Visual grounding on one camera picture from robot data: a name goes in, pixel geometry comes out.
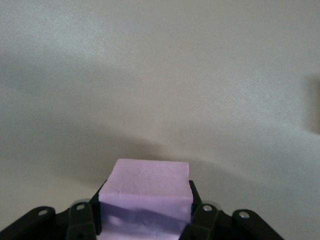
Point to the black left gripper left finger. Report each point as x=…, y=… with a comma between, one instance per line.
x=82, y=220

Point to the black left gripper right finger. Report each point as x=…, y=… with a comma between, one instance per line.
x=205, y=222

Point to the pink foam cube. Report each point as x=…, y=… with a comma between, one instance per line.
x=147, y=182

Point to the table cover sheet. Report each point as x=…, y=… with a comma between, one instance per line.
x=160, y=75

